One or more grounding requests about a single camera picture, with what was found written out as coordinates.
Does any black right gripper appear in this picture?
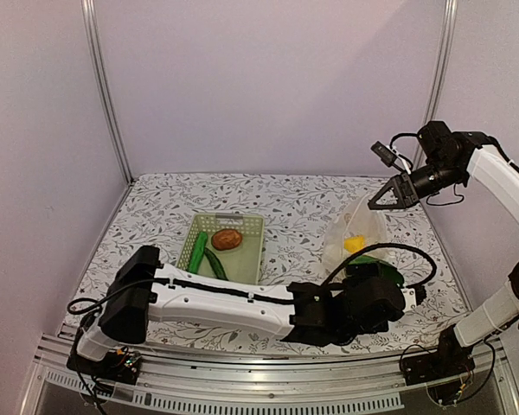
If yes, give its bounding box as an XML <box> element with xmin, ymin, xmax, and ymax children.
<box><xmin>368</xmin><ymin>157</ymin><xmax>465</xmax><ymax>209</ymax></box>

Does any white green bok choy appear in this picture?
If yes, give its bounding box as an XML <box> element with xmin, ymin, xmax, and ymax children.
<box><xmin>345</xmin><ymin>255</ymin><xmax>405</xmax><ymax>287</ymax></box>

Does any clear zip top bag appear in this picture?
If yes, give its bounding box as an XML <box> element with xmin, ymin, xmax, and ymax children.
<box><xmin>321</xmin><ymin>195</ymin><xmax>390</xmax><ymax>274</ymax></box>

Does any yellow lemon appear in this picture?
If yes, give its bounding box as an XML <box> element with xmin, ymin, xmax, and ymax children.
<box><xmin>343</xmin><ymin>235</ymin><xmax>366</xmax><ymax>254</ymax></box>

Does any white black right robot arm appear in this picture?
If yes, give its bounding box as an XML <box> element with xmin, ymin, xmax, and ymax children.
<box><xmin>368</xmin><ymin>121</ymin><xmax>519</xmax><ymax>377</ymax></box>

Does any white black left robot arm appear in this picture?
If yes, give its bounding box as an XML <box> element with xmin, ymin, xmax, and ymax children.
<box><xmin>75</xmin><ymin>246</ymin><xmax>407</xmax><ymax>375</ymax></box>

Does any floral patterned table mat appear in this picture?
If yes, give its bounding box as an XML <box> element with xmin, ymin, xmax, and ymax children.
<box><xmin>76</xmin><ymin>174</ymin><xmax>470</xmax><ymax>354</ymax></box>

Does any pale green plastic basket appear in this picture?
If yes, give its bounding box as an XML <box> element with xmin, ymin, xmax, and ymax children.
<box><xmin>176</xmin><ymin>214</ymin><xmax>265</xmax><ymax>285</ymax></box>

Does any brown potato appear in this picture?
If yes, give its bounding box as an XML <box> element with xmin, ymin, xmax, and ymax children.
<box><xmin>211</xmin><ymin>229</ymin><xmax>243</xmax><ymax>251</ymax></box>

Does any dark green cucumber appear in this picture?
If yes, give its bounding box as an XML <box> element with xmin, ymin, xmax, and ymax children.
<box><xmin>204</xmin><ymin>248</ymin><xmax>227</xmax><ymax>281</ymax></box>

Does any light green cucumber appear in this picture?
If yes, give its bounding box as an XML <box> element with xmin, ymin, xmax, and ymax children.
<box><xmin>187</xmin><ymin>232</ymin><xmax>208</xmax><ymax>274</ymax></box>

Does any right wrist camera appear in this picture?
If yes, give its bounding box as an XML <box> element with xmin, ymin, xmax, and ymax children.
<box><xmin>370</xmin><ymin>141</ymin><xmax>413</xmax><ymax>173</ymax></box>

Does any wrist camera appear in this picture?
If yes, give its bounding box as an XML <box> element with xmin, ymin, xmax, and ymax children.
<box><xmin>401</xmin><ymin>285</ymin><xmax>427</xmax><ymax>312</ymax></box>
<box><xmin>370</xmin><ymin>141</ymin><xmax>413</xmax><ymax>173</ymax></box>

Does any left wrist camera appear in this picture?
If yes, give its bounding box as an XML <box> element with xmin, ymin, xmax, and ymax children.
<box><xmin>401</xmin><ymin>285</ymin><xmax>427</xmax><ymax>312</ymax></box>

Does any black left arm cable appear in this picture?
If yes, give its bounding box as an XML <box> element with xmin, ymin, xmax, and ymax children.
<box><xmin>319</xmin><ymin>242</ymin><xmax>438</xmax><ymax>291</ymax></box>

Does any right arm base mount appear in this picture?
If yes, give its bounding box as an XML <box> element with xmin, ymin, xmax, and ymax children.
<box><xmin>399</xmin><ymin>326</ymin><xmax>475</xmax><ymax>386</ymax></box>

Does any right aluminium frame post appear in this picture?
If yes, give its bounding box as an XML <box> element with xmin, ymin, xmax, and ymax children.
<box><xmin>410</xmin><ymin>0</ymin><xmax>458</xmax><ymax>165</ymax></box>

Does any aluminium frame post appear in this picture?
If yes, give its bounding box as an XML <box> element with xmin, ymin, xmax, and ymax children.
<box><xmin>410</xmin><ymin>0</ymin><xmax>458</xmax><ymax>165</ymax></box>
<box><xmin>80</xmin><ymin>0</ymin><xmax>134</xmax><ymax>186</ymax></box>

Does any aluminium front rail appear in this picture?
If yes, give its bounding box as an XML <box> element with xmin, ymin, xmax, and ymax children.
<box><xmin>20</xmin><ymin>334</ymin><xmax>519</xmax><ymax>414</ymax></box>

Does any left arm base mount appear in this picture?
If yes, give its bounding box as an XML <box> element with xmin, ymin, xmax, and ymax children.
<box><xmin>67</xmin><ymin>348</ymin><xmax>142</xmax><ymax>386</ymax></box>

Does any left aluminium frame post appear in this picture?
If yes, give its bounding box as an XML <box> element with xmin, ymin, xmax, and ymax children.
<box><xmin>80</xmin><ymin>0</ymin><xmax>134</xmax><ymax>186</ymax></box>

